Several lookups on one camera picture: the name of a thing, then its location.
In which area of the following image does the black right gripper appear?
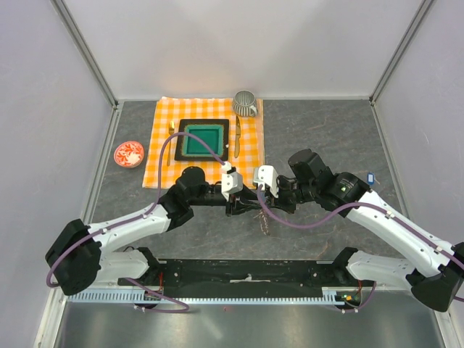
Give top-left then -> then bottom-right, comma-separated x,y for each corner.
265,175 -> 318,214

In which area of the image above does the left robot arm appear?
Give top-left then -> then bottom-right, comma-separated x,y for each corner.
45,167 -> 257,296

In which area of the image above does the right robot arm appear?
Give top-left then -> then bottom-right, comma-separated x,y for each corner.
254,149 -> 463,312

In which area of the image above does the yellow checkered cloth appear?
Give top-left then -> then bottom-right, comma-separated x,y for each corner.
142,96 -> 265,189

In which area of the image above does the black teal square plate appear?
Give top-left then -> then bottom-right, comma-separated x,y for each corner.
174,119 -> 230,162

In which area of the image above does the gold knife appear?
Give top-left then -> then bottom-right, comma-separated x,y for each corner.
234,116 -> 241,158

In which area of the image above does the grey striped mug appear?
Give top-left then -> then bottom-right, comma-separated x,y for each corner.
232,91 -> 258,117

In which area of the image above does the blue key tag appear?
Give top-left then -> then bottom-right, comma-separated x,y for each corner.
366,172 -> 380,186

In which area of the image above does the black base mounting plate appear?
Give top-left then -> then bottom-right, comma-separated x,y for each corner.
136,259 -> 359,297

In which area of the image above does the gold fork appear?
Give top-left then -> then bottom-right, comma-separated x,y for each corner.
167,120 -> 175,167

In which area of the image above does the red white patterned bowl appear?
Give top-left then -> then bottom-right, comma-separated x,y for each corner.
113,141 -> 144,168

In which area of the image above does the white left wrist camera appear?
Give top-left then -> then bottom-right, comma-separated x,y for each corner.
221,162 -> 244,202

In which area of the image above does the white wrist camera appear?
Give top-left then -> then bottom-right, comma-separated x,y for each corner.
253,165 -> 278,198
221,162 -> 244,202

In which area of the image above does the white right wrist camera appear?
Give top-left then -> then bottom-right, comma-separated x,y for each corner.
253,165 -> 278,198

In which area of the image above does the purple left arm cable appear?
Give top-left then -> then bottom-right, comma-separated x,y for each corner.
45,132 -> 233,313

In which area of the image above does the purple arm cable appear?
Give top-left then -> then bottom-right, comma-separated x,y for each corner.
45,132 -> 233,313
256,183 -> 464,304

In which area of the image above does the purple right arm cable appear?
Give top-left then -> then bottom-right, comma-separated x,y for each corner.
256,183 -> 464,304

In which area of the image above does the grey slotted cable duct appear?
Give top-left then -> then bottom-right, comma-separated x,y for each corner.
67,288 -> 345,305

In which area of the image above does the aluminium corner post right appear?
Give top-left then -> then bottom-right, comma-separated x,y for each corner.
369,0 -> 436,107

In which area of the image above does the aluminium corner post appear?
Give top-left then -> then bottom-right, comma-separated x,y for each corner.
50,0 -> 119,109
369,0 -> 436,107

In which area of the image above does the aluminium corner post left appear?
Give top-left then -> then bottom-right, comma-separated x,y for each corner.
50,0 -> 119,109

